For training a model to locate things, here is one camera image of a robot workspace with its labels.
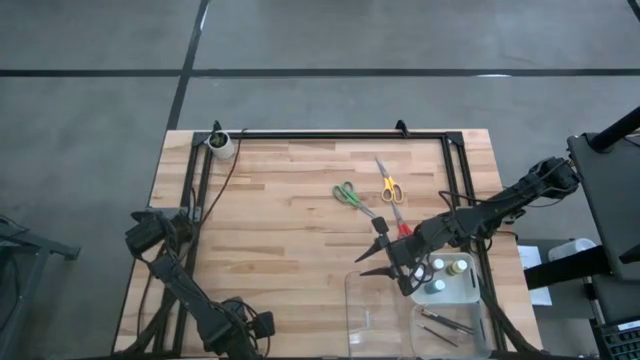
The black paintbrush silver ferrule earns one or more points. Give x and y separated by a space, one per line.
450 326

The clear plastic container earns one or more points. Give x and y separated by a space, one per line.
575 249

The dark metal stand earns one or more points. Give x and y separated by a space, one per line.
30 245

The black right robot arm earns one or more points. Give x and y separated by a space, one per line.
500 205

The white paper sheet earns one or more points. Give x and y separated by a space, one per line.
530 257

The pink paint bottle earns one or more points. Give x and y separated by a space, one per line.
419 273

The red paint bottle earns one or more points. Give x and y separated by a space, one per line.
438 263

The small clear plastic bin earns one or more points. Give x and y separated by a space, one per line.
470 345

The black paintbrush orange end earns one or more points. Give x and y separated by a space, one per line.
437 335

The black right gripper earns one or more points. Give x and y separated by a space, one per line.
415 252

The large clear plastic bin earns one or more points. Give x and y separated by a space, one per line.
375 310

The yellow paint bottle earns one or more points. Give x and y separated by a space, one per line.
457 267

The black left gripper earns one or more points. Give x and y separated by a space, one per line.
245 330

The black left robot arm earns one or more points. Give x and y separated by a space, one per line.
180 280

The teal paint bottle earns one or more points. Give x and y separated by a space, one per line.
435 286

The black equipment stand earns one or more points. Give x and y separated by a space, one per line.
610 200

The black keyboard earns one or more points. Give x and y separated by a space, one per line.
622 342

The black aluminium rig frame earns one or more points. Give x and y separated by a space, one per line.
325 135

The thin black paintbrush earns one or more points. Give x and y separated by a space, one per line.
447 319

